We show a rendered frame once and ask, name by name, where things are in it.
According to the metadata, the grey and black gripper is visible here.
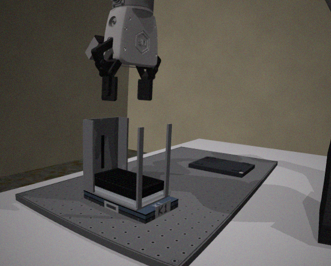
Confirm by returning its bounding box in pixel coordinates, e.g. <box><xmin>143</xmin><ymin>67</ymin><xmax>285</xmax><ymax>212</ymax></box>
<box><xmin>91</xmin><ymin>6</ymin><xmax>161</xmax><ymax>101</ymax></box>

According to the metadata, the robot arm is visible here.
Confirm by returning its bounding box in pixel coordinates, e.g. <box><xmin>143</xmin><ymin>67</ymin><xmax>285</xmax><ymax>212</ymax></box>
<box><xmin>85</xmin><ymin>0</ymin><xmax>331</xmax><ymax>60</ymax></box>

